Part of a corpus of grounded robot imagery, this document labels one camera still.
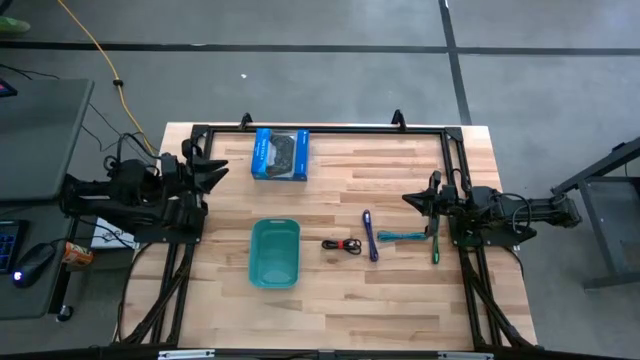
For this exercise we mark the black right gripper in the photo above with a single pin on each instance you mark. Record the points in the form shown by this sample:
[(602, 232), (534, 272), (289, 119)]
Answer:
[(435, 182)]

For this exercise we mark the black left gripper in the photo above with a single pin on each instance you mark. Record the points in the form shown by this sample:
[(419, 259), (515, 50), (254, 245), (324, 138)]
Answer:
[(187, 182)]

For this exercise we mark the teal plastic bin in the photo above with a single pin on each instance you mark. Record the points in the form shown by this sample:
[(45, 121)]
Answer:
[(275, 250)]

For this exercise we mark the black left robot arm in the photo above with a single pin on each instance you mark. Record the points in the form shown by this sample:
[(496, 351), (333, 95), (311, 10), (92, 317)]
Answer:
[(125, 195)]

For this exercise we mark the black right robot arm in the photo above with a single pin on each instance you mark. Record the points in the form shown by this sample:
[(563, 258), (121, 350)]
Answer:
[(545, 210)]

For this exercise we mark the blue game controller box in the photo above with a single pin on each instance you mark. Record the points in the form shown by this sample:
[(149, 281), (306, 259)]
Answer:
[(260, 155)]

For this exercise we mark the white printed paper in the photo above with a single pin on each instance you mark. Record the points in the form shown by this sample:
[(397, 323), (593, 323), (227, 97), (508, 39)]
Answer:
[(107, 237)]

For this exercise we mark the orange snack packet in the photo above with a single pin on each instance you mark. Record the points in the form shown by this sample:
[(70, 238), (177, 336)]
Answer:
[(77, 254)]

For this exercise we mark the grey desk top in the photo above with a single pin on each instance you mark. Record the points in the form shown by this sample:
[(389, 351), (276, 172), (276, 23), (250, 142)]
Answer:
[(45, 140)]

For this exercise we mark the black computer mouse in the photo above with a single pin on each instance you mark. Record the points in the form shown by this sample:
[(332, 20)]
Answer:
[(32, 262)]

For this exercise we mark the black desk foot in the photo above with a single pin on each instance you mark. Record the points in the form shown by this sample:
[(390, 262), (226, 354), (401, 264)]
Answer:
[(65, 313)]

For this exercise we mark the black backlit keyboard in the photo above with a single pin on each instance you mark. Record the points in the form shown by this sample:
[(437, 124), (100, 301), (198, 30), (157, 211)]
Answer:
[(10, 245)]

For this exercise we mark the small device with red light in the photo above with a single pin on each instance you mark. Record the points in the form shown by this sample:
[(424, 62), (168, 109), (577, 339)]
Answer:
[(6, 89)]

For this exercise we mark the dark desk shelf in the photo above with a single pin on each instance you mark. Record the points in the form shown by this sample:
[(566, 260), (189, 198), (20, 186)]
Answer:
[(30, 305)]

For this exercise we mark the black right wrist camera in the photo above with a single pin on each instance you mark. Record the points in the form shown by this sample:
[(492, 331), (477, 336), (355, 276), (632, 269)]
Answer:
[(448, 195)]

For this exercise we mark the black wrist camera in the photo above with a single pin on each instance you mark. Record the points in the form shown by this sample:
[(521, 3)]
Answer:
[(170, 165), (448, 195)]

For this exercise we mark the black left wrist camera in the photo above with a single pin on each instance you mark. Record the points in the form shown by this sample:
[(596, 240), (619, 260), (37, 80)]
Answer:
[(170, 165)]

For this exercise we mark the black metal table frame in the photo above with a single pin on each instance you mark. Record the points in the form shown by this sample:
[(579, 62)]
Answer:
[(325, 130)]

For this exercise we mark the silver metal bracket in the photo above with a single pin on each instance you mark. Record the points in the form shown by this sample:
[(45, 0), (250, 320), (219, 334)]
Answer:
[(185, 355), (465, 356)]

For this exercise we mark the black side table frame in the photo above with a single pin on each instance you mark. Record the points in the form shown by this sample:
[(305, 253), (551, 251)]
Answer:
[(597, 235)]

